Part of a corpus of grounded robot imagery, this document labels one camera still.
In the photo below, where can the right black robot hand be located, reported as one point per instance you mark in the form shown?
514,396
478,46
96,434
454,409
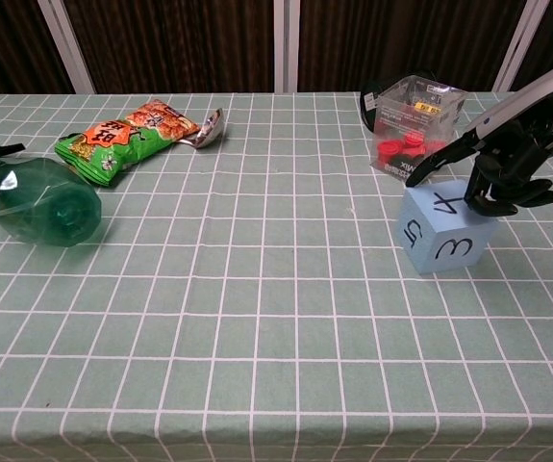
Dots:
521,139

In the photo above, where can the light blue numbered cube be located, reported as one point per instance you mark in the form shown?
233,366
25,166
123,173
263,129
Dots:
444,231

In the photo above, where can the clear plastic box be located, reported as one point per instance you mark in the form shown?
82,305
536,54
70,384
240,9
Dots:
415,120

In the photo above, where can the red plastic cap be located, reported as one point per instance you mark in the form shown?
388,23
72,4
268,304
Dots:
389,149
411,142

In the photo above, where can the black round object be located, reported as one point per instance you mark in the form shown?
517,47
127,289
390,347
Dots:
368,103

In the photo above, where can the green checkered tablecloth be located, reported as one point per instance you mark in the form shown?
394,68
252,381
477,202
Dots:
266,313

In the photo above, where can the green orange snack bag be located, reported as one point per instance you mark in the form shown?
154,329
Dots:
122,139

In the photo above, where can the green transparent plastic bottle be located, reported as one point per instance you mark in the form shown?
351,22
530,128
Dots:
40,202

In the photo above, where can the white partition post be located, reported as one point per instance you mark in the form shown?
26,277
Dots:
67,45
286,45
521,45

